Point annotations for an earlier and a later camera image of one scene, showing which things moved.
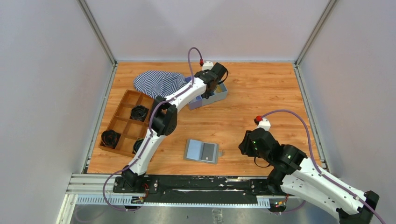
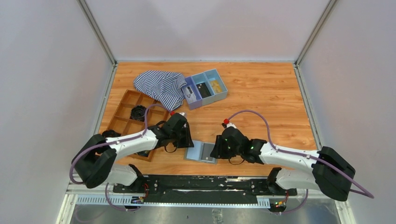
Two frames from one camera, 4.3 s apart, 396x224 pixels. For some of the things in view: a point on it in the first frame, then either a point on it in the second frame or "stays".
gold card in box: (218, 89) stays
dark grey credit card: (208, 151) stays
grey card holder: (201, 151) stays
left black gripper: (209, 91) to (185, 136)
